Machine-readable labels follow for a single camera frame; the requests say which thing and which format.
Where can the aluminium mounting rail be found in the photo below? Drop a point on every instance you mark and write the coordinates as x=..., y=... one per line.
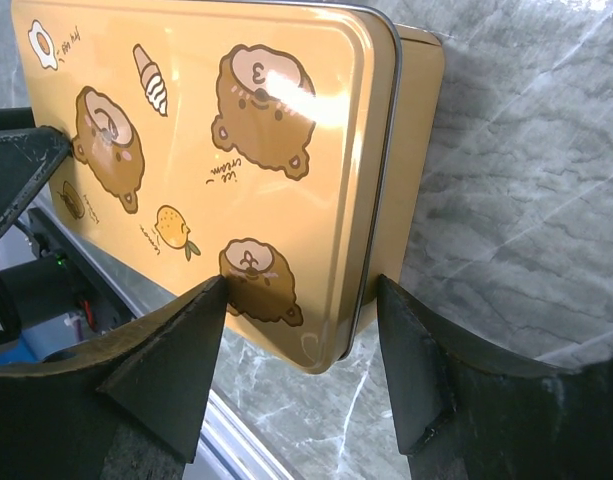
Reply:
x=229, y=449

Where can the gold tin box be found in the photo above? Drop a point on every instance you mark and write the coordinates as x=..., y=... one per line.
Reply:
x=422, y=68

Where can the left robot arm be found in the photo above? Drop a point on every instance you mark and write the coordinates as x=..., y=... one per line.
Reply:
x=59, y=279

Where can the silver tin lid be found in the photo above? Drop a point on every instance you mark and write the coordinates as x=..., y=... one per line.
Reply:
x=242, y=139

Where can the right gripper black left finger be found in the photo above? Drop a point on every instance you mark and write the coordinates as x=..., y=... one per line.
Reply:
x=126, y=405

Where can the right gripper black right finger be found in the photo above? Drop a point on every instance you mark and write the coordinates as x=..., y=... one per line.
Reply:
x=465, y=408

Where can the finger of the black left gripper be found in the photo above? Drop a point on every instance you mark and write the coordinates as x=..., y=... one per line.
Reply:
x=29, y=156

